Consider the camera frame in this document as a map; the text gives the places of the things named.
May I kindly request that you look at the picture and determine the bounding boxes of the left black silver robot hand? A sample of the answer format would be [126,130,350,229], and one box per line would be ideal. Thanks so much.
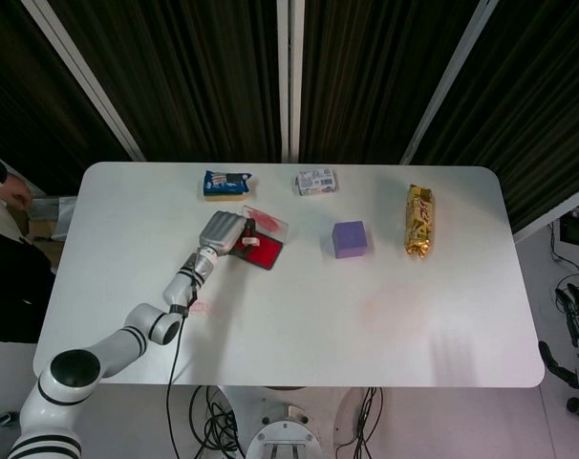
[196,209,261,263]

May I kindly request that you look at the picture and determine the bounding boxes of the bystander bare hand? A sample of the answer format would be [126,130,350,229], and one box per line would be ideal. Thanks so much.
[0,171,33,209]

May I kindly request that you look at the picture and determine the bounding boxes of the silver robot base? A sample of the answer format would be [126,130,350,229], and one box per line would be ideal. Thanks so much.
[245,403,325,459]

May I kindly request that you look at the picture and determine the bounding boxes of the red ink pad with lid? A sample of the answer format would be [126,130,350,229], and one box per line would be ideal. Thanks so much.
[231,205,290,273]

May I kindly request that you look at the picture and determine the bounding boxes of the cardboard box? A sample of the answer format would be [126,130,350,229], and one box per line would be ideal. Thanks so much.
[25,194,69,246]

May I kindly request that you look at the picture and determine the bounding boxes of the blue snack packet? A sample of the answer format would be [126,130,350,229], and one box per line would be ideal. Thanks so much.
[202,169,254,203]

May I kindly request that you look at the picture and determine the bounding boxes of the black box device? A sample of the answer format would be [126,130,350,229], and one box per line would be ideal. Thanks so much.
[558,209,579,248]

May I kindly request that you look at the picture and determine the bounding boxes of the person at left edge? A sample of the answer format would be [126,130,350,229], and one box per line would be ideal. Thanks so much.
[0,142,57,344]

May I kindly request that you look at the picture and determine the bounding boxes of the white blue soap package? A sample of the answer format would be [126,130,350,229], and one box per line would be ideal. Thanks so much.
[294,166,341,197]

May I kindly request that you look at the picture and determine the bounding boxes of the purple cube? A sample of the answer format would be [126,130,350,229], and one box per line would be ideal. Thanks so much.
[332,220,370,260]

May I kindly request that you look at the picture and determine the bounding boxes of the gold snack package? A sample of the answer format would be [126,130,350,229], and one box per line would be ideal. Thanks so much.
[403,184,436,260]

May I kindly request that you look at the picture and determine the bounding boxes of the black floor cables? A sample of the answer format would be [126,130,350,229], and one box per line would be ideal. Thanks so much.
[546,223,579,307]

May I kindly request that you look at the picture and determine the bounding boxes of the white slanted partition post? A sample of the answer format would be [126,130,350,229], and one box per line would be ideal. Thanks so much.
[20,0,146,163]
[397,0,502,165]

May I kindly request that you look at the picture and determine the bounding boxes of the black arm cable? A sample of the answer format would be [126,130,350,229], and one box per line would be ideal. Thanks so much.
[165,274,201,459]

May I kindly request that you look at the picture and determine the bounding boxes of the white upright partition post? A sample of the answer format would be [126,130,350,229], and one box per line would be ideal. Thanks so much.
[275,0,307,163]

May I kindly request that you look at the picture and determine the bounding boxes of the black cable bundle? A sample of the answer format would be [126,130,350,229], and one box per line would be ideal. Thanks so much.
[187,384,247,459]

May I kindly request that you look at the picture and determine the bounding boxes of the black cable pair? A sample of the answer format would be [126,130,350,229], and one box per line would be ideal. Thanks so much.
[335,385,385,459]

